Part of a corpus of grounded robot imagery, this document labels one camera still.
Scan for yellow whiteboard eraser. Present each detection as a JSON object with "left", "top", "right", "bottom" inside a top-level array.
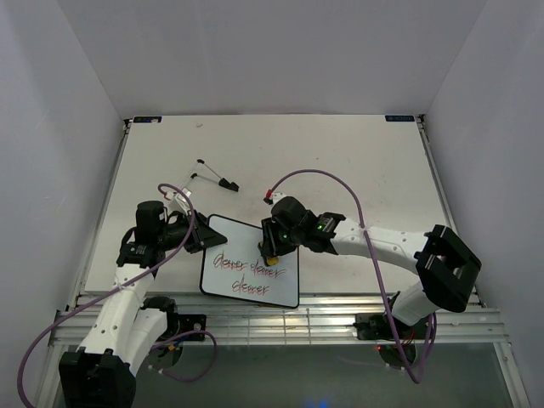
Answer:
[{"left": 264, "top": 257, "right": 279, "bottom": 266}]

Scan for left blue corner label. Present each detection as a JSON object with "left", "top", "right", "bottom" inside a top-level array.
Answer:
[{"left": 133, "top": 116, "right": 162, "bottom": 123}]

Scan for aluminium frame rail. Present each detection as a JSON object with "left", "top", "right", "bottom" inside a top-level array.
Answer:
[{"left": 48, "top": 292, "right": 509, "bottom": 348}]

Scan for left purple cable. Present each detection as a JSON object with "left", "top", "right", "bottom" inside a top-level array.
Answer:
[{"left": 16, "top": 183, "right": 197, "bottom": 407}]

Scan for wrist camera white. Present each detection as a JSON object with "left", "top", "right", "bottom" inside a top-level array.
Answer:
[
  {"left": 163, "top": 190, "right": 190, "bottom": 214},
  {"left": 263, "top": 190, "right": 286, "bottom": 206}
]

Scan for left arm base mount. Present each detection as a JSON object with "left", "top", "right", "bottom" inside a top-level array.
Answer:
[{"left": 161, "top": 313, "right": 207, "bottom": 340}]

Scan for wire whiteboard stand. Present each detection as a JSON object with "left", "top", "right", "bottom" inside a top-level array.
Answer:
[{"left": 181, "top": 159, "right": 240, "bottom": 192}]

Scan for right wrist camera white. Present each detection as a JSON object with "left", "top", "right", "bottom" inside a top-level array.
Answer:
[{"left": 263, "top": 190, "right": 286, "bottom": 206}]

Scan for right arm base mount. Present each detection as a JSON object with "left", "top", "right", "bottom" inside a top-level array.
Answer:
[{"left": 353, "top": 313, "right": 428, "bottom": 342}]

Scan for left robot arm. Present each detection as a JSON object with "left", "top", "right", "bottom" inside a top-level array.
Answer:
[{"left": 59, "top": 201, "right": 228, "bottom": 407}]

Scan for purple cable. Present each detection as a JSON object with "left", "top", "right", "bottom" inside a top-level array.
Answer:
[
  {"left": 269, "top": 168, "right": 438, "bottom": 385},
  {"left": 16, "top": 183, "right": 197, "bottom": 407}
]

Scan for blue corner label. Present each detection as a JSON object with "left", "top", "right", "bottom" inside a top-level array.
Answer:
[
  {"left": 133, "top": 116, "right": 162, "bottom": 123},
  {"left": 384, "top": 115, "right": 415, "bottom": 122}
]

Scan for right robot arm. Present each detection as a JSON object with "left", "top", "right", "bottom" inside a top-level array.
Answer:
[{"left": 258, "top": 193, "right": 482, "bottom": 339}]

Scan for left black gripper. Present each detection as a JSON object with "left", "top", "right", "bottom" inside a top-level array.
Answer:
[{"left": 158, "top": 209, "right": 228, "bottom": 253}]

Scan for right blue corner label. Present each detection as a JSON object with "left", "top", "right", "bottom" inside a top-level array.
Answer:
[{"left": 384, "top": 115, "right": 415, "bottom": 122}]

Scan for small whiteboard black frame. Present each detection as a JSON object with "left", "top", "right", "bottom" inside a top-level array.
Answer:
[{"left": 199, "top": 214, "right": 300, "bottom": 309}]

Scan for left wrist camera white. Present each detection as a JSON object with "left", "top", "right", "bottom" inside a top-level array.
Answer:
[{"left": 163, "top": 190, "right": 190, "bottom": 214}]

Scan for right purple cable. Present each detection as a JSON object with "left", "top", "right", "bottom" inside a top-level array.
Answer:
[{"left": 269, "top": 168, "right": 438, "bottom": 385}]

